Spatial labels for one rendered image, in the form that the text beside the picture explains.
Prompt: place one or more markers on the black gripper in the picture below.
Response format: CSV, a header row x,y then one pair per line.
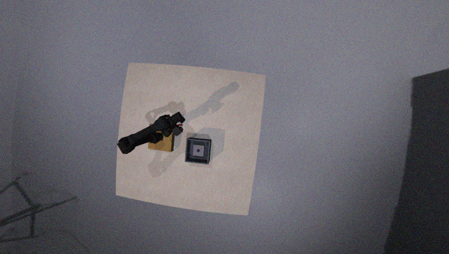
x,y
168,132

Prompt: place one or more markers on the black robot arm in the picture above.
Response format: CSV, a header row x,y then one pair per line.
x,y
149,134

